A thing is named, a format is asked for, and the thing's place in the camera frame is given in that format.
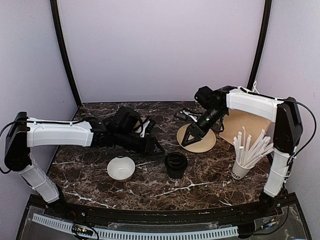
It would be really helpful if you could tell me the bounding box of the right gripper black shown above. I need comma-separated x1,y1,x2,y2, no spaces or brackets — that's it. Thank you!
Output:
181,106,226,146

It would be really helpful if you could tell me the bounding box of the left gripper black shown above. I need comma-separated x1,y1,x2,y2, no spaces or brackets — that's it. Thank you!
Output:
114,129,166,158

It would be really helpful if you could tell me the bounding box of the black plastic cup lid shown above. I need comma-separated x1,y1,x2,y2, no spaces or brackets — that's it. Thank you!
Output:
164,152,188,172

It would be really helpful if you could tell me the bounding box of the black paper coffee cup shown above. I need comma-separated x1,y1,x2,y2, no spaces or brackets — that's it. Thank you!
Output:
164,152,188,180

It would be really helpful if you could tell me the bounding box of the brown paper bag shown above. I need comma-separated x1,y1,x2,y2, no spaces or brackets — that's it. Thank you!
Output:
219,109,271,148

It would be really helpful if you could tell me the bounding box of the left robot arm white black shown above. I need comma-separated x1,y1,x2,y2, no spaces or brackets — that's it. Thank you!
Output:
4,106,165,218

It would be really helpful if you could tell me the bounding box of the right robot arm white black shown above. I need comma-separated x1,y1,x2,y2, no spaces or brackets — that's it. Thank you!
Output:
181,86,303,198

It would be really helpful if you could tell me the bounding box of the beige round plate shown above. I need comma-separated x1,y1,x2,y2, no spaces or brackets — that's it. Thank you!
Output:
176,123,216,153

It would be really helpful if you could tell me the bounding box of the white ceramic bowl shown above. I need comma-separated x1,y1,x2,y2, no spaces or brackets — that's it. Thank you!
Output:
107,156,136,182

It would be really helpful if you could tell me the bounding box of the white wrapped straw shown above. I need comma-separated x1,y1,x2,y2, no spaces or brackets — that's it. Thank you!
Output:
237,126,246,165
248,136,272,167
243,134,252,166
244,129,265,168
233,137,245,167

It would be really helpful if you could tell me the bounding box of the white paper cup holder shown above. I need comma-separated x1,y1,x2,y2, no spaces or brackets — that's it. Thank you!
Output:
231,160,251,180

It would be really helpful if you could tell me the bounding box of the small green circuit board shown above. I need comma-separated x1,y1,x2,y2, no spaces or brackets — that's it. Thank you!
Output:
71,224,94,236

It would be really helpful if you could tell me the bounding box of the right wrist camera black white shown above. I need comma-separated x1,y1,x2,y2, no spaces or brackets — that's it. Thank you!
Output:
174,108,202,122

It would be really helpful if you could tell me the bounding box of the white slotted cable duct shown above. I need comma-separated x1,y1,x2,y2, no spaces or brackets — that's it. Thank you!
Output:
31,213,239,240

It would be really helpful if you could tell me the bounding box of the black front rail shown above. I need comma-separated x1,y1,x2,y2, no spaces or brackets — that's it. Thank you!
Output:
28,193,298,225

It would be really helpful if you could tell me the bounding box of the right black frame post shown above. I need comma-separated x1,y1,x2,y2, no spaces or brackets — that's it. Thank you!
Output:
246,0,272,90

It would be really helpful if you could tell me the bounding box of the black frame post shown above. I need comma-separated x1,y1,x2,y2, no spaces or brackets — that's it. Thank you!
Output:
246,0,272,90
50,0,82,108

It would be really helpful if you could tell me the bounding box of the left black frame post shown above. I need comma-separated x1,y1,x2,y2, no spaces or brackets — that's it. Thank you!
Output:
50,0,82,108

